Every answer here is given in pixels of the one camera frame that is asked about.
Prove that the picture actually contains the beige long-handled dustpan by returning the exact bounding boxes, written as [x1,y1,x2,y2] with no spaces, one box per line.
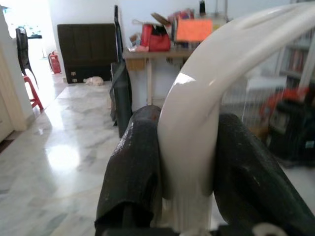
[157,2,315,233]

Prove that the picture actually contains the black orange machine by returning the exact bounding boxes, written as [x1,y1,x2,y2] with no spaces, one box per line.
[259,88,315,164]

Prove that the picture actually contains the light wooden table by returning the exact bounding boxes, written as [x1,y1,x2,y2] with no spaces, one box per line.
[122,47,198,106]

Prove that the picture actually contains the red black bag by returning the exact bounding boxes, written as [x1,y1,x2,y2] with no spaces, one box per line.
[148,24,172,53]

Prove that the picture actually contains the red fire extinguisher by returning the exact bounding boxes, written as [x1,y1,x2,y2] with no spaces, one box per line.
[48,50,62,75]

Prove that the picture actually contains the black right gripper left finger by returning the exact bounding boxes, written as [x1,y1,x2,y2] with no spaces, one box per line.
[94,105,163,233]

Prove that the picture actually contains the black chair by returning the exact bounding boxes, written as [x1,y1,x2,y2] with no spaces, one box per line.
[15,27,39,87]

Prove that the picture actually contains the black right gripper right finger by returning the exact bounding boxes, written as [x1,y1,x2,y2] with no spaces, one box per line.
[213,113,315,236]

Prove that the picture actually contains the cream cat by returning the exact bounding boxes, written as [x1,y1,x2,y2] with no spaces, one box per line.
[83,76,105,87]

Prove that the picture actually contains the black folded case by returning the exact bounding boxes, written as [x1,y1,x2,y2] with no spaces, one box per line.
[109,4,134,138]

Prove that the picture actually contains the white bookshelf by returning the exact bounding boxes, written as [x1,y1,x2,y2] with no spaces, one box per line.
[277,28,315,89]

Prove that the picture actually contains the red plastic stool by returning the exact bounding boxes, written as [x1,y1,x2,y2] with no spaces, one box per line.
[23,75,45,112]

